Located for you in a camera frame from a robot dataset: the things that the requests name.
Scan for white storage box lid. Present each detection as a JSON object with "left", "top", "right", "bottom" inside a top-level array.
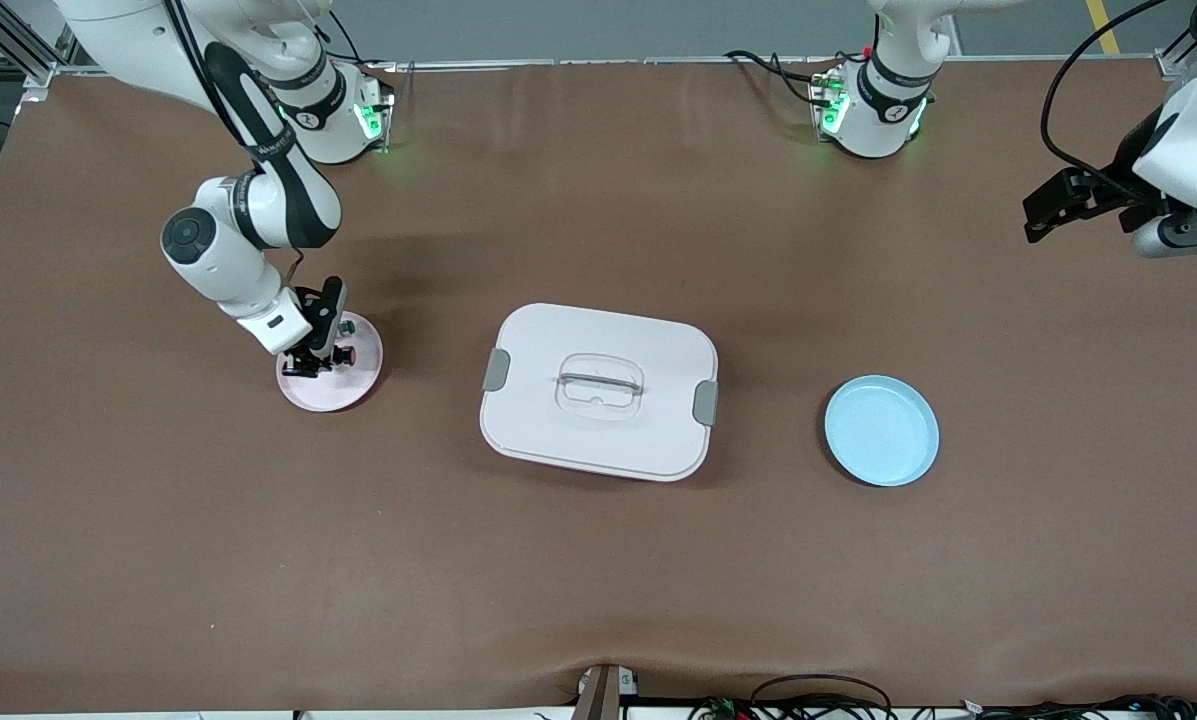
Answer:
[{"left": 479, "top": 303, "right": 720, "bottom": 483}]

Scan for tangled black cables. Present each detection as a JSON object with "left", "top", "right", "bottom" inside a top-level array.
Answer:
[{"left": 688, "top": 693, "right": 1197, "bottom": 720}]

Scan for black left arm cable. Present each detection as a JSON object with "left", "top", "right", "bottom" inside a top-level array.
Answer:
[{"left": 1042, "top": 0, "right": 1175, "bottom": 193}]

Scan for black base power cable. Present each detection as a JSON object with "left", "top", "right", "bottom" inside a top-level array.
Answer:
[{"left": 724, "top": 48, "right": 841, "bottom": 107}]

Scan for aluminium frame strut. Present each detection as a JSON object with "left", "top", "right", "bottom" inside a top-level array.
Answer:
[
  {"left": 1154, "top": 0, "right": 1197, "bottom": 81},
  {"left": 0, "top": 0, "right": 96, "bottom": 89}
]

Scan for pink round plate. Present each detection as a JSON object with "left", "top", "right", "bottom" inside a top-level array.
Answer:
[{"left": 276, "top": 310, "right": 385, "bottom": 413}]

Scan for silver table edge rail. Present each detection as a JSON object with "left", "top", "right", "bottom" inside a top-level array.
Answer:
[{"left": 53, "top": 54, "right": 1159, "bottom": 77}]

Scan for black looped cable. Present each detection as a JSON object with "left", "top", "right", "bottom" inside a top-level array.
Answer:
[{"left": 750, "top": 674, "right": 895, "bottom": 720}]

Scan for blue round plate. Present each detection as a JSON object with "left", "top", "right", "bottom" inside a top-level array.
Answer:
[{"left": 824, "top": 375, "right": 941, "bottom": 488}]

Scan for brown camera mount post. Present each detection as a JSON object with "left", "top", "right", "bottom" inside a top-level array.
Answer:
[{"left": 573, "top": 663, "right": 640, "bottom": 720}]

